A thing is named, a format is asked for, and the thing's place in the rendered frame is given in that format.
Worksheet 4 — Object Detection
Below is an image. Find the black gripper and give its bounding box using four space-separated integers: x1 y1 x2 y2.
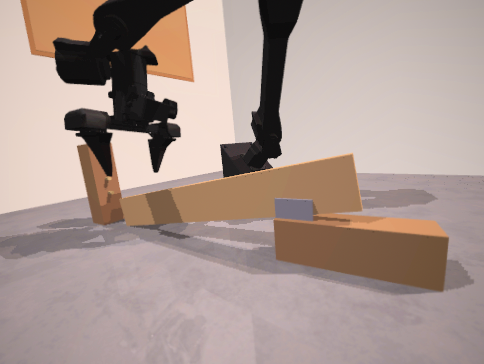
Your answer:
64 81 181 177

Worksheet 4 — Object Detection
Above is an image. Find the long wooden rail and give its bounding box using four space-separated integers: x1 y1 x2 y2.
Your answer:
119 153 362 226

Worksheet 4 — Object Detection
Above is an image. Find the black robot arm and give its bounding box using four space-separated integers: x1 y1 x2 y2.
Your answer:
52 0 304 172

